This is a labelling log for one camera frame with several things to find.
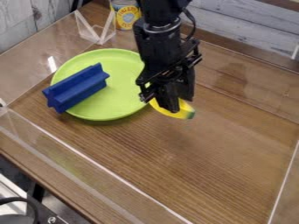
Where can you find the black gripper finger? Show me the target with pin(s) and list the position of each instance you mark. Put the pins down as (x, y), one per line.
(186, 85)
(167, 97)

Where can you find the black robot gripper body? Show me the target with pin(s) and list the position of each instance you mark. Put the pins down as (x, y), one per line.
(167, 55)

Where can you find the yellow toy banana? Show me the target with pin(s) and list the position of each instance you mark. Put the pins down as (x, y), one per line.
(186, 112)

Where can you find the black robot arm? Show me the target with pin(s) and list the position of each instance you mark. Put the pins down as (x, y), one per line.
(160, 12)

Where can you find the blue plastic block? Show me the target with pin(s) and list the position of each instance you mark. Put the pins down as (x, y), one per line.
(72, 90)

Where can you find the clear acrylic corner bracket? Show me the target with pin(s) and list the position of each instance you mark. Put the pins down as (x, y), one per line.
(99, 30)

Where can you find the clear acrylic front wall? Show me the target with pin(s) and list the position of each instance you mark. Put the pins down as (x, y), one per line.
(100, 195)

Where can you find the black metal mount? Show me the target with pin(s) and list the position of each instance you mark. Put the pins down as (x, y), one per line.
(41, 213)

